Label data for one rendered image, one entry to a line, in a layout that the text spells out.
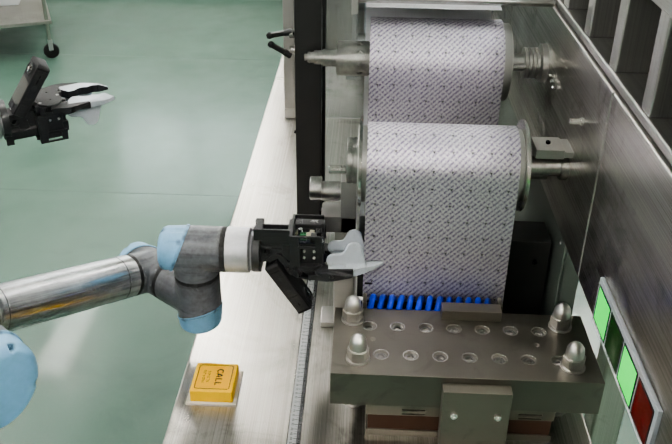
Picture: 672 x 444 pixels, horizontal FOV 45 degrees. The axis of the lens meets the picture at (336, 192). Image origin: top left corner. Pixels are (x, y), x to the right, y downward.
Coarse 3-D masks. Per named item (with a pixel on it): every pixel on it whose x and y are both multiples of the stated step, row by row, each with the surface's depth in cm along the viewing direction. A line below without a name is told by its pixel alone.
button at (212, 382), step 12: (204, 372) 133; (216, 372) 133; (228, 372) 133; (192, 384) 130; (204, 384) 130; (216, 384) 130; (228, 384) 130; (192, 396) 130; (204, 396) 130; (216, 396) 129; (228, 396) 129
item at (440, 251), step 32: (384, 224) 128; (416, 224) 128; (448, 224) 127; (480, 224) 127; (512, 224) 127; (384, 256) 131; (416, 256) 131; (448, 256) 130; (480, 256) 130; (384, 288) 134; (416, 288) 134; (448, 288) 133; (480, 288) 133
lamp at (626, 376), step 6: (624, 348) 96; (624, 354) 96; (624, 360) 96; (630, 360) 94; (624, 366) 96; (630, 366) 94; (618, 372) 98; (624, 372) 96; (630, 372) 94; (618, 378) 98; (624, 378) 96; (630, 378) 94; (624, 384) 96; (630, 384) 94; (624, 390) 96; (630, 390) 93; (630, 396) 93
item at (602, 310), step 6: (600, 288) 106; (600, 294) 106; (600, 300) 106; (600, 306) 106; (606, 306) 103; (600, 312) 106; (606, 312) 103; (594, 318) 109; (600, 318) 106; (606, 318) 103; (600, 324) 106; (606, 324) 103; (600, 330) 106
